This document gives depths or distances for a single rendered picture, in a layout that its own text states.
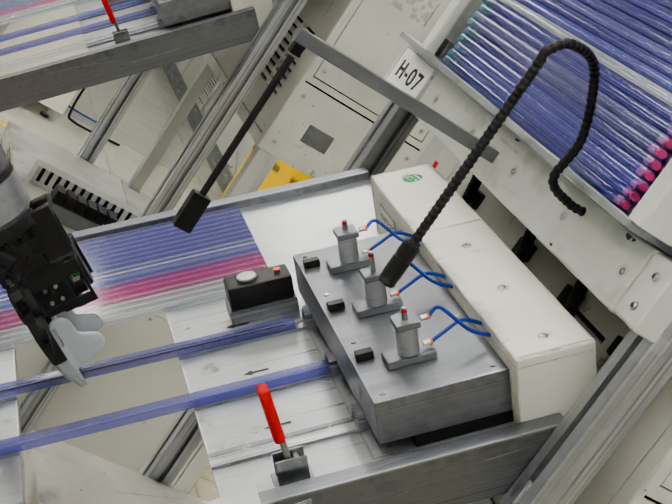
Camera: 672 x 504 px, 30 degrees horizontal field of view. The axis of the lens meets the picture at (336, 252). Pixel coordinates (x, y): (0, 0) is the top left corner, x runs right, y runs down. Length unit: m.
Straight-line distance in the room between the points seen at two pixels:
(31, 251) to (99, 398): 1.44
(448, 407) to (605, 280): 0.19
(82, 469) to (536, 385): 0.86
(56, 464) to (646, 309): 0.98
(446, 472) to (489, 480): 0.05
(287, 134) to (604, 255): 1.44
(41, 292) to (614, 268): 0.58
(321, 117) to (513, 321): 1.39
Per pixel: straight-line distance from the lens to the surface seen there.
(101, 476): 1.88
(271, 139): 2.56
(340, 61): 1.34
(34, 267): 1.34
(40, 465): 1.82
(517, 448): 1.20
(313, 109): 2.56
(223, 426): 1.28
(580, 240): 1.24
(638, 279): 1.16
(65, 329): 1.36
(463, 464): 1.19
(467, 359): 1.22
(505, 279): 1.31
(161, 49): 2.47
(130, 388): 2.75
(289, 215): 1.71
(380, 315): 1.31
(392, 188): 1.55
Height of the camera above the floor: 1.46
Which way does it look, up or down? 12 degrees down
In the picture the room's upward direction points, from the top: 34 degrees clockwise
